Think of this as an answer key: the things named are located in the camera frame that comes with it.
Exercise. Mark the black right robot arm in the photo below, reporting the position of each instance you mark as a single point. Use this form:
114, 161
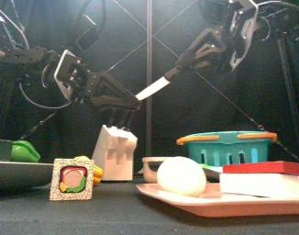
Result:
282, 18

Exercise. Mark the white toy egg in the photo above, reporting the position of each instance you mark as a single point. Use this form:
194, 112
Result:
182, 176

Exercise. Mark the teal basket orange rim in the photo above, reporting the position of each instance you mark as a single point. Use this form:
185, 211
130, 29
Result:
227, 148

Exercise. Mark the pink cutting board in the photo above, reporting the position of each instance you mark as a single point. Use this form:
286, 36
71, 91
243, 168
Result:
221, 203

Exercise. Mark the small white bowl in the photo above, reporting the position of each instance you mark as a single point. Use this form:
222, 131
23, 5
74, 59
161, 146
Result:
150, 170

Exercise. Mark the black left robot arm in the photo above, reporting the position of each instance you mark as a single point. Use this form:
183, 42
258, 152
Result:
22, 58

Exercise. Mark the small green toy vegetable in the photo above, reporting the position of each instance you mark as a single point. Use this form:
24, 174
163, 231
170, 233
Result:
206, 167

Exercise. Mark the vertical metal frame pole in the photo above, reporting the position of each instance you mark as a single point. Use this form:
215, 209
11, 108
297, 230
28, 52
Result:
149, 76

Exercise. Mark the green toy pepper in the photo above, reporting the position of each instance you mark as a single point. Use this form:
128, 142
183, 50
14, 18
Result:
26, 152

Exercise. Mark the red and white toy block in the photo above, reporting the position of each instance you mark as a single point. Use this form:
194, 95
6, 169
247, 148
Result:
262, 179

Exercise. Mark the dark green toy block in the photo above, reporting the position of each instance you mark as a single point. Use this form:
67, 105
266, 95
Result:
2, 150

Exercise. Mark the white toy knife block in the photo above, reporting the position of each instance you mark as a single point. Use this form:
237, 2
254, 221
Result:
115, 153

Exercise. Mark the toy sushi roll piece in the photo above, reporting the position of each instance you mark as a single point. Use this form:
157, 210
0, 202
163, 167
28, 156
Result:
71, 179

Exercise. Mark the orange yellow toy pepper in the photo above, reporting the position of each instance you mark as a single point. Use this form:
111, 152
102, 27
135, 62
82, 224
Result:
98, 173

